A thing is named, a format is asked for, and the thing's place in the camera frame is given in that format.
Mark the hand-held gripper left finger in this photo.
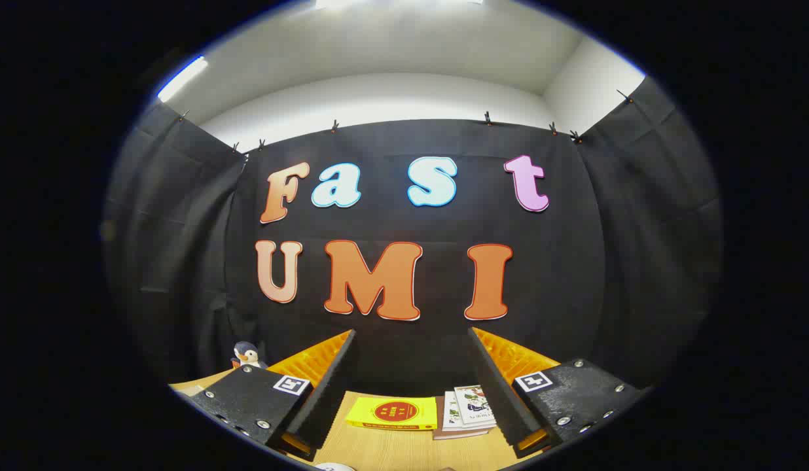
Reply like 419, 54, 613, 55
190, 329, 357, 457

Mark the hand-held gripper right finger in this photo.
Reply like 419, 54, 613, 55
469, 326, 643, 459

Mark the thick book brown spine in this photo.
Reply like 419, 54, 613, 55
433, 396, 490, 440

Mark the yellow book red circle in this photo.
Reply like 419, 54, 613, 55
345, 396, 438, 431

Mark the penguin plush toy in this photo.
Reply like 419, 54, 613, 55
231, 341, 269, 370

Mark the ceiling light strip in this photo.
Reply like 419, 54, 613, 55
157, 56, 209, 102

